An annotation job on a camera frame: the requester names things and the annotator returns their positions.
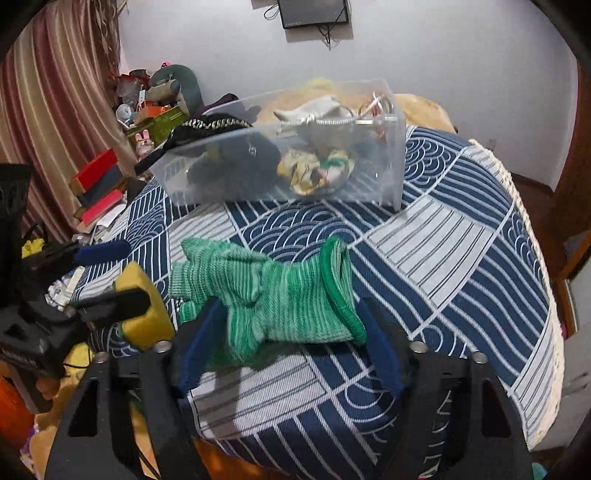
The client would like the yellow sponge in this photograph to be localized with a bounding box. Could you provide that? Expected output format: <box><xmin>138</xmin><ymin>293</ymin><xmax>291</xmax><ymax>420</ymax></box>
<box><xmin>114</xmin><ymin>261</ymin><xmax>175</xmax><ymax>351</ymax></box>

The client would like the green knitted glove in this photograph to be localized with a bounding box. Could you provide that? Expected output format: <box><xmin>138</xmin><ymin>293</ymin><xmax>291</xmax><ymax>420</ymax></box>
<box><xmin>168</xmin><ymin>237</ymin><xmax>367</xmax><ymax>370</ymax></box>

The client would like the black bag with silver chain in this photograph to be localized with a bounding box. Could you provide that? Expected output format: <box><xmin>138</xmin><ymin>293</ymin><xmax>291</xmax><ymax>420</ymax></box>
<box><xmin>134</xmin><ymin>114</ymin><xmax>281</xmax><ymax>203</ymax></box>

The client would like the floral fabric scrunchie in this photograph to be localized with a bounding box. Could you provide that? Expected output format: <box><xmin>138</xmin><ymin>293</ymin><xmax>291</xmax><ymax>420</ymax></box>
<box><xmin>276</xmin><ymin>149</ymin><xmax>356</xmax><ymax>196</ymax></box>

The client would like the white cloth pouch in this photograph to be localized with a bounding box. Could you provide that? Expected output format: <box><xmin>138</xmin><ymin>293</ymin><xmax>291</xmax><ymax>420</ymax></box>
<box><xmin>273</xmin><ymin>95</ymin><xmax>356</xmax><ymax>150</ymax></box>

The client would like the red book stack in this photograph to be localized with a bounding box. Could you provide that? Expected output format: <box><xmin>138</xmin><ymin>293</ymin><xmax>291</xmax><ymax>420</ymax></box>
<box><xmin>68</xmin><ymin>148</ymin><xmax>128</xmax><ymax>225</ymax></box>

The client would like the pink rabbit toy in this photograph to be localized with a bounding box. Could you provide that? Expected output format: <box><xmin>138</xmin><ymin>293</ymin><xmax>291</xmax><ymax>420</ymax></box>
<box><xmin>135</xmin><ymin>129</ymin><xmax>155</xmax><ymax>160</ymax></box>

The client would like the striped red beige curtain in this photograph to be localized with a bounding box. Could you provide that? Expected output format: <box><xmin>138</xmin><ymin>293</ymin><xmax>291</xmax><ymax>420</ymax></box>
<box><xmin>1</xmin><ymin>1</ymin><xmax>136</xmax><ymax>241</ymax></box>

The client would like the green cardboard box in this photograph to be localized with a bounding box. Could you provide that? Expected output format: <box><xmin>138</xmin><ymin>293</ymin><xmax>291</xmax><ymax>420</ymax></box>
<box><xmin>125</xmin><ymin>106</ymin><xmax>188</xmax><ymax>149</ymax></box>

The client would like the grey green plush toy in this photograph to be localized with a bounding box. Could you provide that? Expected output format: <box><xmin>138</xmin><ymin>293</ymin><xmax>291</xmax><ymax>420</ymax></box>
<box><xmin>145</xmin><ymin>64</ymin><xmax>204</xmax><ymax>117</ymax></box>

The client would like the dark purple clothing pile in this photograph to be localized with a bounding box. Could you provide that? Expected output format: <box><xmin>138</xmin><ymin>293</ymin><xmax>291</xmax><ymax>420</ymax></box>
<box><xmin>191</xmin><ymin>93</ymin><xmax>238</xmax><ymax>118</ymax></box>

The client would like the brown wooden wardrobe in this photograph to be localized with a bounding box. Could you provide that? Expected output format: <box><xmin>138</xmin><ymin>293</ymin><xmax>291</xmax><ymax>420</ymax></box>
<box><xmin>545</xmin><ymin>67</ymin><xmax>590</xmax><ymax>337</ymax></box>

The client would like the clear plastic storage box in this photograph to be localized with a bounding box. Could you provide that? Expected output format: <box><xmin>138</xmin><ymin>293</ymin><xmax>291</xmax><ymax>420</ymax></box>
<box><xmin>140</xmin><ymin>79</ymin><xmax>406</xmax><ymax>209</ymax></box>

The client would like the yellow fuzzy pillow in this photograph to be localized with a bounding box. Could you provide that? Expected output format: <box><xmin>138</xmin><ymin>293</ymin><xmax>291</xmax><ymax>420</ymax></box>
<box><xmin>303</xmin><ymin>78</ymin><xmax>335</xmax><ymax>91</ymax></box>

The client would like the beige colourful fleece blanket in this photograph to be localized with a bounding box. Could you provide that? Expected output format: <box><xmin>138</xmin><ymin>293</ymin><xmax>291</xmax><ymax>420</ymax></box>
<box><xmin>255</xmin><ymin>87</ymin><xmax>457</xmax><ymax>133</ymax></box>

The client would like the small black wall monitor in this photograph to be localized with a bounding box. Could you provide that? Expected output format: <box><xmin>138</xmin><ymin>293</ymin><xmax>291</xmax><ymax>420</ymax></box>
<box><xmin>277</xmin><ymin>0</ymin><xmax>349</xmax><ymax>29</ymax></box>

